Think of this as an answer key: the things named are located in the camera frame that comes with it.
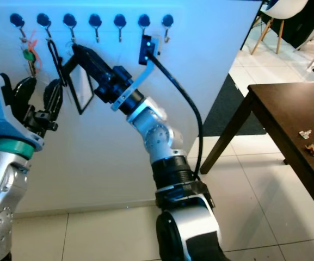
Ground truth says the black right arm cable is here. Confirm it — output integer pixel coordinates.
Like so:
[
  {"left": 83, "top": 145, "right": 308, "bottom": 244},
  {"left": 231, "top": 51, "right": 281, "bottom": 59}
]
[{"left": 146, "top": 52, "right": 205, "bottom": 180}]

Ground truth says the dark rug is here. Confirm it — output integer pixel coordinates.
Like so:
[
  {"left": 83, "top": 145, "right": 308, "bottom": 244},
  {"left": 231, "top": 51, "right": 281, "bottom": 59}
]
[{"left": 203, "top": 73, "right": 253, "bottom": 136}]

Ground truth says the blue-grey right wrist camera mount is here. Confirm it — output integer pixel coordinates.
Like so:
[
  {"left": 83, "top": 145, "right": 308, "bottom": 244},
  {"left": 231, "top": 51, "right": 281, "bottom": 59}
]
[{"left": 112, "top": 35, "right": 160, "bottom": 112}]

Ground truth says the green key with orange cord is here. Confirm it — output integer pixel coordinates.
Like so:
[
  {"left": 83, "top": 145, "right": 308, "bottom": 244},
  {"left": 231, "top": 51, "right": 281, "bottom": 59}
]
[{"left": 22, "top": 33, "right": 41, "bottom": 77}]

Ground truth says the blue knob wall hook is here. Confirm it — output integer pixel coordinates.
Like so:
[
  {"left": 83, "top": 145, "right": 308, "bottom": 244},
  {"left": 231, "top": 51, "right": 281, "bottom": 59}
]
[
  {"left": 88, "top": 14, "right": 102, "bottom": 43},
  {"left": 137, "top": 14, "right": 151, "bottom": 40},
  {"left": 36, "top": 13, "right": 52, "bottom": 42},
  {"left": 10, "top": 13, "right": 26, "bottom": 43},
  {"left": 161, "top": 14, "right": 175, "bottom": 42},
  {"left": 113, "top": 14, "right": 127, "bottom": 42},
  {"left": 63, "top": 13, "right": 77, "bottom": 43}
]

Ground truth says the black lanyard strap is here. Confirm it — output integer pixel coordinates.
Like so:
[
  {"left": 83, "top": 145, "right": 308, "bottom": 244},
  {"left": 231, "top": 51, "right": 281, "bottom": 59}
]
[{"left": 47, "top": 39, "right": 66, "bottom": 85}]

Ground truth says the blue card holder keychain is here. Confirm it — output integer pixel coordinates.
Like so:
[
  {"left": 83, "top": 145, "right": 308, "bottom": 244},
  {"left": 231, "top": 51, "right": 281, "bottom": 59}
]
[{"left": 63, "top": 45, "right": 95, "bottom": 115}]

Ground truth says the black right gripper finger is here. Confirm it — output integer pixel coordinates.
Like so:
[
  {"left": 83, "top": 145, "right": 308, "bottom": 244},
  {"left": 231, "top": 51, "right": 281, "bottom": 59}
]
[
  {"left": 85, "top": 64, "right": 107, "bottom": 93},
  {"left": 72, "top": 45, "right": 116, "bottom": 82}
]

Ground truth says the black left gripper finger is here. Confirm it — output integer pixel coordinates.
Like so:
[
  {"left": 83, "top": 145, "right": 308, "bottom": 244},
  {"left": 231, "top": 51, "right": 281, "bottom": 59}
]
[
  {"left": 45, "top": 79, "right": 66, "bottom": 117},
  {"left": 14, "top": 78, "right": 39, "bottom": 116}
]

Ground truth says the dark wooden table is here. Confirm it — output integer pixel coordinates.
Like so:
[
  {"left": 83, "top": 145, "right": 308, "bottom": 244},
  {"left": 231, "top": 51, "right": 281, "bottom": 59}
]
[{"left": 200, "top": 82, "right": 314, "bottom": 226}]

